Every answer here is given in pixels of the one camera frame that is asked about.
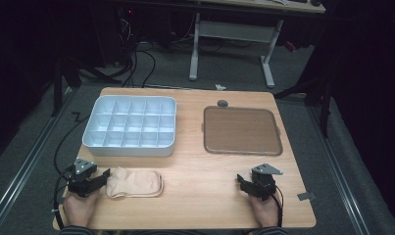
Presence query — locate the black floor cable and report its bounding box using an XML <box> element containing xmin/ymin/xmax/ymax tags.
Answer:
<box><xmin>53</xmin><ymin>112</ymin><xmax>90</xmax><ymax>175</ymax></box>

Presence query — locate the person's right hand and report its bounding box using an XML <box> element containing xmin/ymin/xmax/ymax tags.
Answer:
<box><xmin>249</xmin><ymin>195</ymin><xmax>280</xmax><ymax>227</ymax></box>

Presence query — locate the white-legged desk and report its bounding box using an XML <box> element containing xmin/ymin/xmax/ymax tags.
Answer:
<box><xmin>188</xmin><ymin>0</ymin><xmax>326</xmax><ymax>89</ymax></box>

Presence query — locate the beige sock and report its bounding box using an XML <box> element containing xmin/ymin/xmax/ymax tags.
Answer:
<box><xmin>105</xmin><ymin>166</ymin><xmax>165</xmax><ymax>200</ymax></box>

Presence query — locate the grey tape strip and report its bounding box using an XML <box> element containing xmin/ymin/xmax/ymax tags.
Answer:
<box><xmin>297</xmin><ymin>191</ymin><xmax>317</xmax><ymax>202</ymax></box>

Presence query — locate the person's left hand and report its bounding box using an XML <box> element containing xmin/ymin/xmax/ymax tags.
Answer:
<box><xmin>63</xmin><ymin>189</ymin><xmax>101</xmax><ymax>227</ymax></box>

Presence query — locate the white compartment box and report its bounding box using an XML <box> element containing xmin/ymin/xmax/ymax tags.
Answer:
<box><xmin>81</xmin><ymin>95</ymin><xmax>177</xmax><ymax>157</ymax></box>

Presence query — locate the brown tray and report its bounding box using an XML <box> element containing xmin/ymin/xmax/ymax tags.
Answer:
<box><xmin>203</xmin><ymin>106</ymin><xmax>283</xmax><ymax>157</ymax></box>

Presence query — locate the black metal stand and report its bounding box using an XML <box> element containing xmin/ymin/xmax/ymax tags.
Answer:
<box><xmin>272</xmin><ymin>74</ymin><xmax>333</xmax><ymax>138</ymax></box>
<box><xmin>51</xmin><ymin>55</ymin><xmax>123</xmax><ymax>118</ymax></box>

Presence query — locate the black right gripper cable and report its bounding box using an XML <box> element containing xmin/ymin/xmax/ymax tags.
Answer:
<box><xmin>271</xmin><ymin>190</ymin><xmax>285</xmax><ymax>228</ymax></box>

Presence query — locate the metal floor rail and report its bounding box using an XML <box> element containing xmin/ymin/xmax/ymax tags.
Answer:
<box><xmin>306</xmin><ymin>106</ymin><xmax>371</xmax><ymax>235</ymax></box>
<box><xmin>0</xmin><ymin>87</ymin><xmax>75</xmax><ymax>229</ymax></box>

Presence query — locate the bundle of black floor cables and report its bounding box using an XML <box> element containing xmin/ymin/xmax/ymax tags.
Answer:
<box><xmin>118</xmin><ymin>16</ymin><xmax>157</xmax><ymax>89</ymax></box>

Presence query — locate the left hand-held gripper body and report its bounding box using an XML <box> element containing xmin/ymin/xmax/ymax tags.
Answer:
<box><xmin>67</xmin><ymin>158</ymin><xmax>101</xmax><ymax>199</ymax></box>

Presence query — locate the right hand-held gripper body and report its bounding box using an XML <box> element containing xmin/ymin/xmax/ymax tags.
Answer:
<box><xmin>250</xmin><ymin>163</ymin><xmax>283</xmax><ymax>202</ymax></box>

